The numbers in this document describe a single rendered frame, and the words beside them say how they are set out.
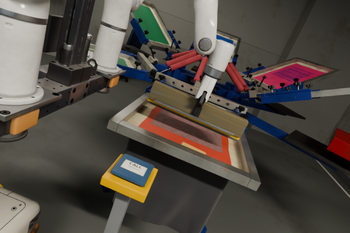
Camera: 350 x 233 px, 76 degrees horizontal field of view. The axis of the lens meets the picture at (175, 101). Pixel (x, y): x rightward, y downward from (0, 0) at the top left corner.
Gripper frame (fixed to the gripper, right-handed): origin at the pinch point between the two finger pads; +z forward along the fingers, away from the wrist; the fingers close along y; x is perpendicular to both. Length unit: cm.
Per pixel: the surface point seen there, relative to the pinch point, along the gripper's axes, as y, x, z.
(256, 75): -187, 56, -10
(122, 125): 15.2, -23.3, 11.5
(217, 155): 1.2, 15.5, 14.4
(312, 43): -382, 165, -90
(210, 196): 6.2, 19.0, 30.4
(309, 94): -59, 62, -19
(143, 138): 15.2, -14.3, 12.9
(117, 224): 34.4, -9.8, 33.0
